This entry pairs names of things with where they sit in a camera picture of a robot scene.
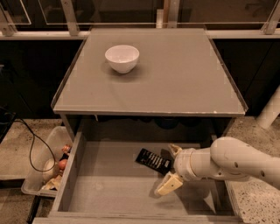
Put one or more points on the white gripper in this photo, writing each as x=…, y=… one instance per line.
x=184, y=164

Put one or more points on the black rxbar chocolate bar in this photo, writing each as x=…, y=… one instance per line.
x=161, y=162

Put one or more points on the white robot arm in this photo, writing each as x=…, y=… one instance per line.
x=227, y=158

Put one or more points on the open grey top drawer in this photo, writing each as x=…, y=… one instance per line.
x=104, y=184

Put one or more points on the grey cabinet with counter top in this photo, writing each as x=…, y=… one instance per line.
x=179, y=73

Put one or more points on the white pipe leg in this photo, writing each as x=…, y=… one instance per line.
x=271, y=111

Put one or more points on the orange round object in bin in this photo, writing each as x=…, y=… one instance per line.
x=63, y=164

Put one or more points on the white ceramic bowl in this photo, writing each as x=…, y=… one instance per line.
x=122, y=58

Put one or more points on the cream round object in bin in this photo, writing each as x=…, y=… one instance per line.
x=50, y=170

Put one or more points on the clear plastic storage bin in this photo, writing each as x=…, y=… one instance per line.
x=52, y=149

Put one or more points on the metal railing frame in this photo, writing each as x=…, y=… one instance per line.
x=73, y=19

